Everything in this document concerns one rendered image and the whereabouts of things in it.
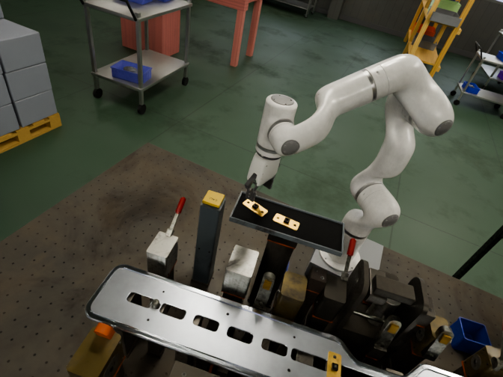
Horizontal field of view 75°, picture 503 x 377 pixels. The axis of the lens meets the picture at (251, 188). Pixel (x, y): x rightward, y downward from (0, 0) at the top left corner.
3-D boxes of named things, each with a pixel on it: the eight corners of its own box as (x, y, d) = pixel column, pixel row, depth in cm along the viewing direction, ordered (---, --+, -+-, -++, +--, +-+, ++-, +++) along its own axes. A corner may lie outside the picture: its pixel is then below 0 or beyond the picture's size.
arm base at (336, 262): (321, 233, 158) (334, 206, 145) (360, 246, 156) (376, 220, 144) (316, 262, 144) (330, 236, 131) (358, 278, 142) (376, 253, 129)
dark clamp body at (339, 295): (290, 351, 123) (322, 296, 98) (295, 322, 132) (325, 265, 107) (309, 357, 122) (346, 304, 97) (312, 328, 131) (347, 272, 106)
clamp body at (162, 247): (147, 310, 124) (144, 250, 101) (162, 285, 134) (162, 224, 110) (165, 317, 124) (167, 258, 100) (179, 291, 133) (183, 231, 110)
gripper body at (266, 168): (269, 137, 99) (262, 166, 106) (248, 148, 92) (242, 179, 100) (290, 148, 96) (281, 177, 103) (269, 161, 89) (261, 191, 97)
